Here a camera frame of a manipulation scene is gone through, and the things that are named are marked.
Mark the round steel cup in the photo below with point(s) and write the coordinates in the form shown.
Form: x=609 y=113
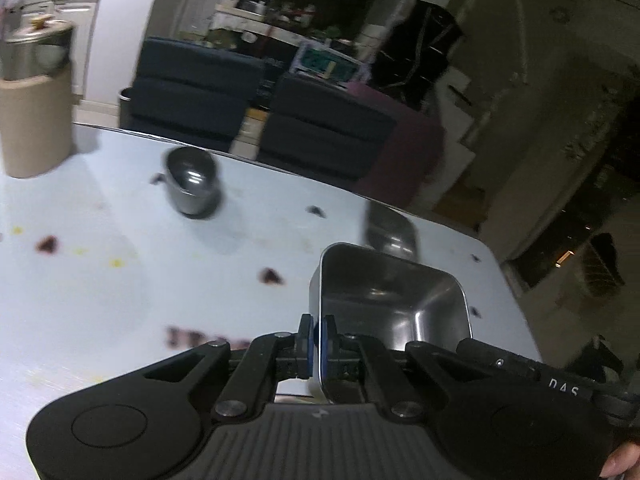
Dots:
x=192 y=180

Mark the white kitchen cabinet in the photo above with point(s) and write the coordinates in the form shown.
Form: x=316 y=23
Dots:
x=86 y=40

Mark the beige cylinder stand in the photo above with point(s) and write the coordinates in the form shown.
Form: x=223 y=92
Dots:
x=35 y=125

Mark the small steel square dish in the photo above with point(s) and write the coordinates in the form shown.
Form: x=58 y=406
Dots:
x=400 y=300

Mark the person's right hand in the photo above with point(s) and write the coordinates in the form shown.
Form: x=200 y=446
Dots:
x=625 y=460

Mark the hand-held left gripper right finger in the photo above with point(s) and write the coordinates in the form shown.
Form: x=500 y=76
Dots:
x=326 y=347

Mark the dark blue chair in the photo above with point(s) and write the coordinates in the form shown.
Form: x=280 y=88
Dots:
x=325 y=125
x=190 y=90

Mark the green sign board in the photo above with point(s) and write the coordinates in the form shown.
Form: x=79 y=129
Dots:
x=325 y=62

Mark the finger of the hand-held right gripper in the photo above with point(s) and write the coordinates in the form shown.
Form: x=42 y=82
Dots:
x=500 y=360

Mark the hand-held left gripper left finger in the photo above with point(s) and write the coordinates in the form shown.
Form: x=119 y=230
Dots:
x=312 y=347

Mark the white shelf rack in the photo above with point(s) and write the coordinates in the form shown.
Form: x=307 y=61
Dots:
x=245 y=0

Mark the maroon sofa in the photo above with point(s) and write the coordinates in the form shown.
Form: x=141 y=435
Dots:
x=405 y=145

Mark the steel pot with lid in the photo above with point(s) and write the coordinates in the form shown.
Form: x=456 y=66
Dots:
x=35 y=50

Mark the black vest with white trim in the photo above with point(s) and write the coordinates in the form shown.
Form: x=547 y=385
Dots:
x=425 y=45

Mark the cardboard box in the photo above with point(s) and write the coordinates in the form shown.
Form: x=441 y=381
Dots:
x=252 y=130

